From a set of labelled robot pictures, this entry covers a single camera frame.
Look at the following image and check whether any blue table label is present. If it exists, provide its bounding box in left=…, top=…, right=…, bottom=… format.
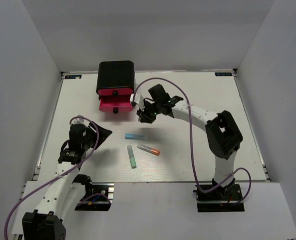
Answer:
left=215, top=72, right=233, bottom=77
left=64, top=74, right=82, bottom=80

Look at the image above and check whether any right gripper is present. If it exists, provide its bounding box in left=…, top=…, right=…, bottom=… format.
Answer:
left=137, top=99, right=162, bottom=124

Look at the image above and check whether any pink top drawer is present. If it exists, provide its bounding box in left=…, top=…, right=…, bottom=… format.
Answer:
left=96, top=87, right=134, bottom=96

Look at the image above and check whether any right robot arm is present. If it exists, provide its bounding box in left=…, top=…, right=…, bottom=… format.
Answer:
left=130, top=84, right=243, bottom=200

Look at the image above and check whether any pink drawer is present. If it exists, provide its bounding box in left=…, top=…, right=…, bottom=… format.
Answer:
left=96, top=87, right=134, bottom=96
left=99, top=95, right=133, bottom=114

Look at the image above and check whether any left blue table label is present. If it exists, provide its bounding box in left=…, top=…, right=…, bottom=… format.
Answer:
left=64, top=74, right=82, bottom=80

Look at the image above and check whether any orange capped clear highlighter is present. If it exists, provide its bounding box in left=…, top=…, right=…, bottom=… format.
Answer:
left=137, top=144, right=160, bottom=156

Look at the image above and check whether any right blue table label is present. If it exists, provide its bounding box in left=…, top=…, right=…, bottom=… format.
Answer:
left=215, top=72, right=233, bottom=77

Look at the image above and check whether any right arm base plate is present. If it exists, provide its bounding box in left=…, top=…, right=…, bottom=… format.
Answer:
left=193, top=184, right=245, bottom=213

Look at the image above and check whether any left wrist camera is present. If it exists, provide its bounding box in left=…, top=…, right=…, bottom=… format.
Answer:
left=69, top=115, right=85, bottom=126

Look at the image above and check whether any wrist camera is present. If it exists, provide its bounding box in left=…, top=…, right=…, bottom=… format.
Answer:
left=69, top=115, right=85, bottom=126
left=130, top=93, right=144, bottom=110

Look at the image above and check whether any black drawer cabinet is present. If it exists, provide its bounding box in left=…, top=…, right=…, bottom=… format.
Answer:
left=96, top=60, right=135, bottom=91

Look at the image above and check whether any blue highlighter pen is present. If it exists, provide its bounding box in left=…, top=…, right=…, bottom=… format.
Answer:
left=124, top=133, right=147, bottom=140

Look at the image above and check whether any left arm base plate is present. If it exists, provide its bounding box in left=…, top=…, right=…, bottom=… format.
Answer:
left=75, top=183, right=114, bottom=212

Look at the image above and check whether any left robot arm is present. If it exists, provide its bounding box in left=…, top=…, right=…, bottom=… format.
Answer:
left=21, top=117, right=112, bottom=240

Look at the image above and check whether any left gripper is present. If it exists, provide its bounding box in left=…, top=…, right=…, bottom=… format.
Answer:
left=82, top=120, right=112, bottom=150

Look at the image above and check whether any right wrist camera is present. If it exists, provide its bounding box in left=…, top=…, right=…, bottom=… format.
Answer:
left=130, top=93, right=144, bottom=110

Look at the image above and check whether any green highlighter pen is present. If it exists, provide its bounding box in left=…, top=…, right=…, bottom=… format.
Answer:
left=127, top=145, right=136, bottom=169

